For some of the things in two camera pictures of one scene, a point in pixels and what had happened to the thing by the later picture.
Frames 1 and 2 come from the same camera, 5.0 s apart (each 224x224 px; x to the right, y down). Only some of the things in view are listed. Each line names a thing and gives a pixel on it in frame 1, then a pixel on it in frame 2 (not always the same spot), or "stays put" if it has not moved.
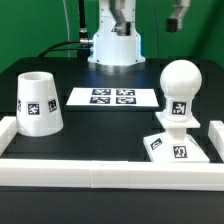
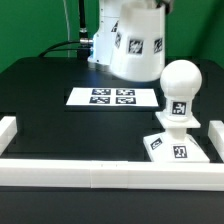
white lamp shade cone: x=38 y=109 -> x=138 y=47
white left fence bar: x=8 y=130 stays put
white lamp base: x=175 y=145 stays put
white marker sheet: x=113 y=97 stays put
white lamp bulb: x=179 y=81 stays put
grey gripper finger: x=174 y=23 -> x=167 y=5
